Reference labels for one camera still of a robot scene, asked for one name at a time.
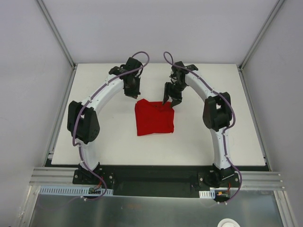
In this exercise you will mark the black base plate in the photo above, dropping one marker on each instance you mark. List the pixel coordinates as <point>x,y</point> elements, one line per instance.
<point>157,181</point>

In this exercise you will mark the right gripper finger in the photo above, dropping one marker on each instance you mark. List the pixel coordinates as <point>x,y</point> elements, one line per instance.
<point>166,92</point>
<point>175,102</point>

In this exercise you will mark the white cable duct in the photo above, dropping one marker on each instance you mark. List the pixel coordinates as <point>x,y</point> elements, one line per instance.
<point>74,191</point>
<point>207,194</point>

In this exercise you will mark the left white cable duct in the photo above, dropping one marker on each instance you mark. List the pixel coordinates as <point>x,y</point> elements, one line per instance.
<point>74,191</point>

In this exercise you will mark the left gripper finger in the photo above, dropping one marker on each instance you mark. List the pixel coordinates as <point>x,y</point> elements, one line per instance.
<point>135,96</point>
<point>129,95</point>

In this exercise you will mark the right aluminium frame post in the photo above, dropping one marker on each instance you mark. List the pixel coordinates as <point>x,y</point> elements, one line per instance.
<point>266,25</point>

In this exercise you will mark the aluminium frame post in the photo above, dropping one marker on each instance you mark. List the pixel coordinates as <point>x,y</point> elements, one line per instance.
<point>46,14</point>
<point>266,25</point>

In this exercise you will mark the left aluminium frame post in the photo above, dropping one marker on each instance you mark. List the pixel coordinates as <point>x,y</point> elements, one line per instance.
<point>46,14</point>

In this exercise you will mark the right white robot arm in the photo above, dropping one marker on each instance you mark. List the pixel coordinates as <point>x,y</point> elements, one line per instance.
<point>217,116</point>

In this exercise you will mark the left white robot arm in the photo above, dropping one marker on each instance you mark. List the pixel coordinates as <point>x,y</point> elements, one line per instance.
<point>83,121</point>

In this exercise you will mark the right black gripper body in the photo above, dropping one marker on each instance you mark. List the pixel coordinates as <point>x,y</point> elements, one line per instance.
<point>173,93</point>

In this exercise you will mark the white round object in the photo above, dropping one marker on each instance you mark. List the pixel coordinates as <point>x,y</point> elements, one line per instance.
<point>228,222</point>

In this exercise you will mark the right white cable duct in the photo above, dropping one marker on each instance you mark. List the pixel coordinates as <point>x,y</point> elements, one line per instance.
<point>207,194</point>

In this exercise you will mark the aluminium front rail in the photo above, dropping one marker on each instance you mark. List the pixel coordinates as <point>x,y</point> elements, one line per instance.
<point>251,180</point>

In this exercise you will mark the red t-shirt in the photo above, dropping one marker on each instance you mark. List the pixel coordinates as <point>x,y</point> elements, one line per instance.
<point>153,117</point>

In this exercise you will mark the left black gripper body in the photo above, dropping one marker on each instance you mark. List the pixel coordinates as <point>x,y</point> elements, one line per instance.
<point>131,90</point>

